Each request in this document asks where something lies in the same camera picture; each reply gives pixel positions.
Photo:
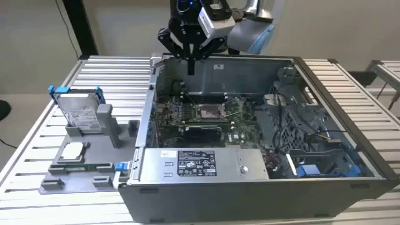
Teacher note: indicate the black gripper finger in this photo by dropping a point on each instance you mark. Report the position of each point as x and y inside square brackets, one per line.
[209, 48]
[172, 43]

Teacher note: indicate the hard disk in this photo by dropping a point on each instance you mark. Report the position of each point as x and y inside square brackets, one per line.
[306, 170]
[77, 110]

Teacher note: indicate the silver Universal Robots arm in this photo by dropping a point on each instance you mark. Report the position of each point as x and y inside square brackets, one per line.
[246, 35]

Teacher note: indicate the grey metal disk bay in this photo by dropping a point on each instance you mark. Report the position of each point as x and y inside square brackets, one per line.
[281, 131]

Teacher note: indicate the white sticker in case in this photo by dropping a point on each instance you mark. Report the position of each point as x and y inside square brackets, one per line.
[217, 67]

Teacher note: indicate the thin metal locking lever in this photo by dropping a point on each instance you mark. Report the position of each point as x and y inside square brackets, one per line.
[233, 113]
[190, 99]

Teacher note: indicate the CPU socket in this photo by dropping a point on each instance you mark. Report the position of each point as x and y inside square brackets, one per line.
[206, 113]

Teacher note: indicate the black graphics card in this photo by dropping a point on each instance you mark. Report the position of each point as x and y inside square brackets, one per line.
[202, 134]

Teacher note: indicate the green motherboard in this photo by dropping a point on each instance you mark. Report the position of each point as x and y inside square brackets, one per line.
[242, 133]

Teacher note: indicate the silver power supply unit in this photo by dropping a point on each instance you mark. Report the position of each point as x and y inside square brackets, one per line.
[156, 164]

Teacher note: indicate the grey parts rack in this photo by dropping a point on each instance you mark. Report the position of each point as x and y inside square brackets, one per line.
[100, 152]

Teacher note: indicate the blue case latch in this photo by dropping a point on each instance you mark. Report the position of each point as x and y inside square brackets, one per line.
[120, 167]

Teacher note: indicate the silver CPU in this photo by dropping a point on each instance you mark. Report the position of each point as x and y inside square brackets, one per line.
[72, 151]

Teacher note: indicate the aluminium slat side table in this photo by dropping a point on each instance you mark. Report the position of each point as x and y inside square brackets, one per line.
[385, 70]

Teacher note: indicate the green RAM stick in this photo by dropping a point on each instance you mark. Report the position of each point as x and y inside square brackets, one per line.
[90, 167]

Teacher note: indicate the black round base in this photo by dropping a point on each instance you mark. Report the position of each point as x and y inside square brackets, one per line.
[2, 110]

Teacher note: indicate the open dark grey PC case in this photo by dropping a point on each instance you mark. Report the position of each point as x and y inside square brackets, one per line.
[218, 201]

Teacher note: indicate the black upright post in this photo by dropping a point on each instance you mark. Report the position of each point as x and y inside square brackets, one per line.
[78, 28]

